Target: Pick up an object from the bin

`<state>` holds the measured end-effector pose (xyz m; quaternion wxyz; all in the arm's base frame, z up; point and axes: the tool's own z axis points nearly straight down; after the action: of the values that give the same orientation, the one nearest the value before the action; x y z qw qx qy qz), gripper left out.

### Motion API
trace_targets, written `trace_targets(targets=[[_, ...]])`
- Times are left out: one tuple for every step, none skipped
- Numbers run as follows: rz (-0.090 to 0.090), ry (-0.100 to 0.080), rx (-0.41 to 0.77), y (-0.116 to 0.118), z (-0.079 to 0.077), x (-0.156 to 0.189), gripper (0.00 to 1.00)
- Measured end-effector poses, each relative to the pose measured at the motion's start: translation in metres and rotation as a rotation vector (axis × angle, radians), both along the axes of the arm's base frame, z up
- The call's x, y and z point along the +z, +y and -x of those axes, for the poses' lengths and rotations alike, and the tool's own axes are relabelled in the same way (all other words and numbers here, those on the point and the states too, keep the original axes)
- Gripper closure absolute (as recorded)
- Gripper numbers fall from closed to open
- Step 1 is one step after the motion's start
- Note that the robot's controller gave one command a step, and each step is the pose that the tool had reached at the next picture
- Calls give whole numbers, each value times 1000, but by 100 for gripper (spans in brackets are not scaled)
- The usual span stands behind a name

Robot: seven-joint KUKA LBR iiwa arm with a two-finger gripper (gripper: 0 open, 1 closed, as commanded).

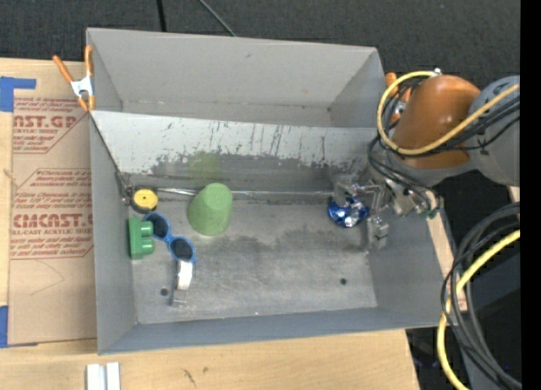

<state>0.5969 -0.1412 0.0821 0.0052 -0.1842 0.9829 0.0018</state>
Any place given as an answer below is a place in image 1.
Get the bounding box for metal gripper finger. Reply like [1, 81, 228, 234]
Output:
[364, 215, 391, 251]
[332, 173, 365, 206]

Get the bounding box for blue and silver crumpled ball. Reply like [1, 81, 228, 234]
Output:
[327, 195, 371, 229]

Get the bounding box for grey metal bin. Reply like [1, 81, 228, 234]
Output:
[85, 27, 456, 356]

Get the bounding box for green plastic cup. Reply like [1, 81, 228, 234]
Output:
[186, 182, 234, 238]

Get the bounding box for blue sunglasses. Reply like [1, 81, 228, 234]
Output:
[143, 211, 199, 266]

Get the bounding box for white roll on metal clip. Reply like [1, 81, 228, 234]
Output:
[169, 258, 196, 308]

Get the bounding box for yellow round disc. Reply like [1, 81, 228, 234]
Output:
[132, 189, 160, 213]

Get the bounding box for green toy brick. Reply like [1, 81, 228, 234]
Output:
[128, 216, 156, 261]

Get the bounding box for brown cardboard board red print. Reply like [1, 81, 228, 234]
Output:
[0, 57, 99, 348]

